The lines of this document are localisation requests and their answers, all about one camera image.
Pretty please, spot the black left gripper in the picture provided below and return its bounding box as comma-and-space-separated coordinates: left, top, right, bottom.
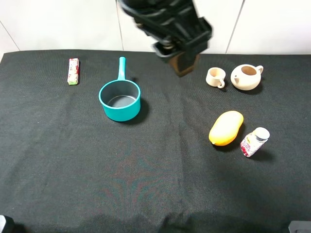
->
119, 0, 212, 77

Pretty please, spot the yellow mango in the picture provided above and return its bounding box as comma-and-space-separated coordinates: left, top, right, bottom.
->
208, 111, 244, 146

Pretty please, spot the grey robot base corner left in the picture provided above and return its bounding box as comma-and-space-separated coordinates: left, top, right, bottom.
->
0, 215, 7, 233

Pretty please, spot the grey robot base corner right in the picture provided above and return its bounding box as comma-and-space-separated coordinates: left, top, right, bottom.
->
288, 220, 311, 233

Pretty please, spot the beige cup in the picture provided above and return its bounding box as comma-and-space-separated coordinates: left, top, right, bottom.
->
206, 67, 226, 89

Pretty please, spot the beige teapot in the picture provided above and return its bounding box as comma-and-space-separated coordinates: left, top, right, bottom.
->
230, 64, 264, 91

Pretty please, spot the teal saucepan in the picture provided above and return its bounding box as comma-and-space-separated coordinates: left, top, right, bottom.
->
98, 57, 141, 122

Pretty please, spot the candy jar with silver lid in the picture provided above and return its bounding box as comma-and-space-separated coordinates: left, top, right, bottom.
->
240, 127, 270, 158

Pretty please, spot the red candy box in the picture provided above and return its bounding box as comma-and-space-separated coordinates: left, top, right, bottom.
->
67, 58, 79, 85

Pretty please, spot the black table cloth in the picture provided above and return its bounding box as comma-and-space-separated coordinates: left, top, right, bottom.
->
0, 50, 311, 233

